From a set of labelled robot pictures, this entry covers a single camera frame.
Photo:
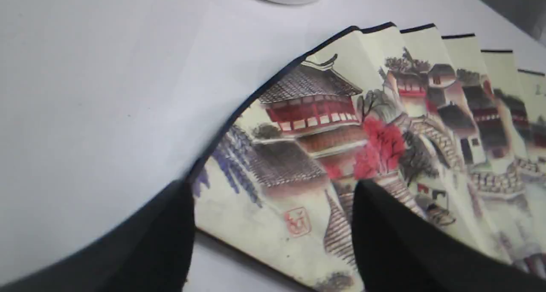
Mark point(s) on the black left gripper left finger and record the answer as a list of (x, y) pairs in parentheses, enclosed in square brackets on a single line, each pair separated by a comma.
[(149, 252)]

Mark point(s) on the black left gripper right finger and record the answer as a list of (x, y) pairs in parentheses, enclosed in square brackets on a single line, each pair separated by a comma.
[(397, 251)]

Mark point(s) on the painted folding paper fan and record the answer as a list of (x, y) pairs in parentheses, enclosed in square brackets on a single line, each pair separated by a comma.
[(453, 132)]

